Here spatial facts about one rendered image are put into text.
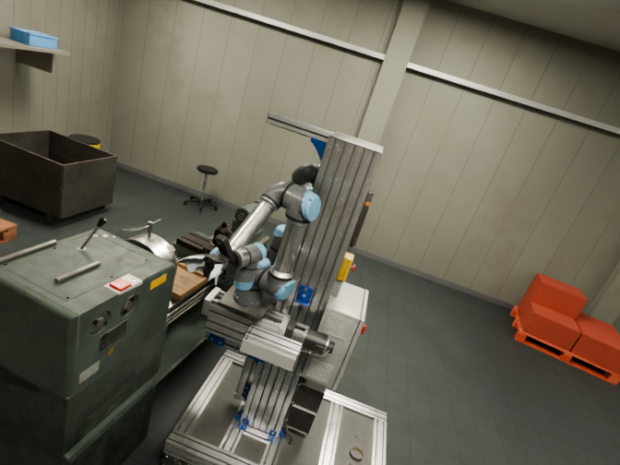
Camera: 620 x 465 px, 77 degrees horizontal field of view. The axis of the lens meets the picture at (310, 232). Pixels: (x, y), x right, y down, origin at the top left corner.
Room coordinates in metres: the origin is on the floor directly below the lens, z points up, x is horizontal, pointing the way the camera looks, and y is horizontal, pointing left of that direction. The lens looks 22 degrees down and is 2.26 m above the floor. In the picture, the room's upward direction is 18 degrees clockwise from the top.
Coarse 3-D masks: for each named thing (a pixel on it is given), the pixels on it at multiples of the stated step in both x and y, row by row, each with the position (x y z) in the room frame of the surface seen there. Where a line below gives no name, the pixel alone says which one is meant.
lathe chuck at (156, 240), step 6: (144, 234) 1.83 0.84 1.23; (150, 240) 1.78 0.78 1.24; (156, 240) 1.81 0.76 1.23; (162, 240) 1.83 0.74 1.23; (156, 246) 1.76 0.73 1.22; (162, 246) 1.79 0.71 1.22; (162, 252) 1.77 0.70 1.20; (168, 252) 1.80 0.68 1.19; (168, 258) 1.77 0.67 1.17; (174, 258) 1.82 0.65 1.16; (174, 264) 1.81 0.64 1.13
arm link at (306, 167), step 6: (312, 162) 2.16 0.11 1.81; (300, 168) 2.14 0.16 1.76; (306, 168) 2.12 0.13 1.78; (312, 168) 2.12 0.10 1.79; (294, 174) 2.15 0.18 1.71; (300, 174) 2.12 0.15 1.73; (306, 174) 2.11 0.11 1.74; (312, 174) 2.11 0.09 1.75; (294, 180) 2.16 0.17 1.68; (300, 180) 2.13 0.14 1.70; (306, 180) 2.12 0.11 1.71; (312, 180) 2.12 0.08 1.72
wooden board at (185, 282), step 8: (184, 264) 2.20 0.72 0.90; (176, 272) 2.11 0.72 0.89; (184, 272) 2.14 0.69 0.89; (192, 272) 2.17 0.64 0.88; (200, 272) 2.17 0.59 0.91; (176, 280) 2.02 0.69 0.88; (184, 280) 2.05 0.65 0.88; (192, 280) 2.08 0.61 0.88; (200, 280) 2.07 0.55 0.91; (208, 280) 2.15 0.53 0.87; (176, 288) 1.95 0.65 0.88; (184, 288) 1.97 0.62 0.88; (192, 288) 1.98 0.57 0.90; (176, 296) 1.87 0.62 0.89; (184, 296) 1.90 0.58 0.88
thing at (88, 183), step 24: (0, 144) 3.68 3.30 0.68; (24, 144) 4.13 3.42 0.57; (48, 144) 4.44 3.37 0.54; (72, 144) 4.41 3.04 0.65; (0, 168) 3.68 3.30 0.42; (24, 168) 3.64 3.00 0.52; (48, 168) 3.59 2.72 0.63; (72, 168) 3.68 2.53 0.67; (96, 168) 4.01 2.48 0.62; (0, 192) 3.68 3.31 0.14; (24, 192) 3.63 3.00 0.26; (48, 192) 3.59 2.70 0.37; (72, 192) 3.70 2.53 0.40; (96, 192) 4.05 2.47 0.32; (48, 216) 3.60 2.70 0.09; (72, 216) 3.85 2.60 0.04
